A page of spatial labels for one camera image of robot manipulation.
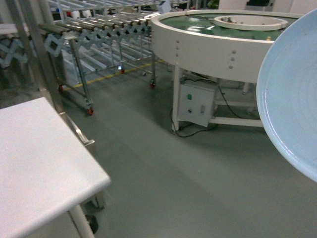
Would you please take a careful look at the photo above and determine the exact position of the light blue round tray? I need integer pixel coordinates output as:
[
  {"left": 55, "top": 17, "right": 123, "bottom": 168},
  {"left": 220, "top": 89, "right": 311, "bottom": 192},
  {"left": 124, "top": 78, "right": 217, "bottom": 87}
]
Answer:
[{"left": 256, "top": 10, "right": 317, "bottom": 181}]

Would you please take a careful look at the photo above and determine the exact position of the white control box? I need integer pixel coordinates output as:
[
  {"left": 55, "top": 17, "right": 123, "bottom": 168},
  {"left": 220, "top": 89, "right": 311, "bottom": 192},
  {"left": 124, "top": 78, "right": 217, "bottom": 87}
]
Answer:
[{"left": 178, "top": 80, "right": 218, "bottom": 127}]

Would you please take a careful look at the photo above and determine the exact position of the expandable roller conveyor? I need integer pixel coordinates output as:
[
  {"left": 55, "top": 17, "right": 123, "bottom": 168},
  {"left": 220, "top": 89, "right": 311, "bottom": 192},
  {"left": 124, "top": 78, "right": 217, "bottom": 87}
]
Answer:
[{"left": 0, "top": 0, "right": 158, "bottom": 115}]

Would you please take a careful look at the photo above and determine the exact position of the round white conveyor table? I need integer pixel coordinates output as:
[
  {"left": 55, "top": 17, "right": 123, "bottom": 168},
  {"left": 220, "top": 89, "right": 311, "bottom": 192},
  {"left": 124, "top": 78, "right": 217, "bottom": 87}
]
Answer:
[{"left": 151, "top": 10, "right": 300, "bottom": 131}]

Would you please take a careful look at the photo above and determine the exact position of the white work table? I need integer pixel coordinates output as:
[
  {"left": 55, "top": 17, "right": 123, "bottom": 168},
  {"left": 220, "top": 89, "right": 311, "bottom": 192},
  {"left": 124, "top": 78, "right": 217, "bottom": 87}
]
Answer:
[{"left": 0, "top": 97, "right": 111, "bottom": 238}]

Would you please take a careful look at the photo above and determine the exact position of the steel shelf post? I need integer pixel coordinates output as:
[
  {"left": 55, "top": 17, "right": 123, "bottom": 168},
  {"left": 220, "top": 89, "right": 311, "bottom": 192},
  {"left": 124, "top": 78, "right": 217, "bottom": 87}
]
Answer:
[{"left": 4, "top": 0, "right": 95, "bottom": 147}]

